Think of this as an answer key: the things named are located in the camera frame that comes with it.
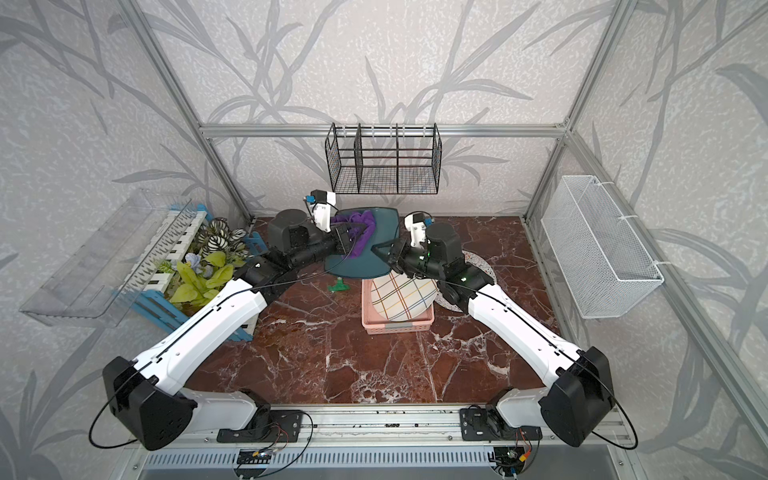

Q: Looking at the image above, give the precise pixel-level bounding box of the purple microfiber cloth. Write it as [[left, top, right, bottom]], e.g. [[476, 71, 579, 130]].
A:
[[331, 209, 376, 259]]

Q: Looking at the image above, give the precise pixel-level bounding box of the clear acrylic shelf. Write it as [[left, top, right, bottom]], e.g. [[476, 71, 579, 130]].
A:
[[20, 189, 198, 328]]

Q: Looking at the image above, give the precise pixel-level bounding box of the dark teal square plate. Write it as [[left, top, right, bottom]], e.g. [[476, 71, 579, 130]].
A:
[[324, 207, 400, 279]]

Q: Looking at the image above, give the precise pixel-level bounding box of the white plaid striped plate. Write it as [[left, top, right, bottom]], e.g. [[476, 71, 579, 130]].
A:
[[362, 272, 438, 323]]

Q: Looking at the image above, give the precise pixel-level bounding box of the colourful squiggle round plate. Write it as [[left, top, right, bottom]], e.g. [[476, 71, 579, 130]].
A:
[[435, 250, 497, 313]]

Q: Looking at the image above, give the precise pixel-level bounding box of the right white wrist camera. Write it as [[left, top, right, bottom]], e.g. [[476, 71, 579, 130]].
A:
[[404, 211, 433, 248]]

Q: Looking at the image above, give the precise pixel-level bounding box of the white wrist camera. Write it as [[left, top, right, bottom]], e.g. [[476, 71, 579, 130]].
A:
[[305, 190, 337, 233], [404, 211, 433, 248]]

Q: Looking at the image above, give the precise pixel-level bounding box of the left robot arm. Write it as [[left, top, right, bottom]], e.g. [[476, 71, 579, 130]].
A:
[[102, 209, 366, 451]]

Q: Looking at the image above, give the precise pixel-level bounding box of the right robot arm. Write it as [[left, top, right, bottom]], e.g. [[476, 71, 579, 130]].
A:
[[371, 223, 617, 447]]

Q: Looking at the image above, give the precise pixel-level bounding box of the blue white wooden crate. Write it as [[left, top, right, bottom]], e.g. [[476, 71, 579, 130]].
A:
[[131, 204, 267, 333]]

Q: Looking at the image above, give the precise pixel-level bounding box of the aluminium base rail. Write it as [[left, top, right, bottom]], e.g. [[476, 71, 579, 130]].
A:
[[122, 403, 631, 451]]

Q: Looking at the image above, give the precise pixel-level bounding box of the pink plastic basket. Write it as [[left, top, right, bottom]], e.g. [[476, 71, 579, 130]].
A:
[[361, 293, 435, 335]]

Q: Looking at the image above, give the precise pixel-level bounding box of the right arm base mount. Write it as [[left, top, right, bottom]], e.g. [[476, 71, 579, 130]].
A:
[[459, 405, 543, 442]]

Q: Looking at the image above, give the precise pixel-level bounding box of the green artificial plant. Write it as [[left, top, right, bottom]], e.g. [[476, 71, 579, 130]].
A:
[[155, 217, 252, 316]]

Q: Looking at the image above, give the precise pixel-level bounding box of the white mesh wall basket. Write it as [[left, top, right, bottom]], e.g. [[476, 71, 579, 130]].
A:
[[541, 175, 665, 319]]

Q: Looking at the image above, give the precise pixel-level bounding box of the black wire wall basket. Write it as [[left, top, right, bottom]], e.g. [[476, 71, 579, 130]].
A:
[[324, 124, 443, 195]]

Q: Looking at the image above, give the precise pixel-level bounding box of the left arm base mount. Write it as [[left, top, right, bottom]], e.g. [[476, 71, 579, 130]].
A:
[[216, 409, 304, 444]]

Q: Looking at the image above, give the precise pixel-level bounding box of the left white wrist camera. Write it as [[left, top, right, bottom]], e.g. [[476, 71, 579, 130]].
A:
[[305, 190, 337, 233]]

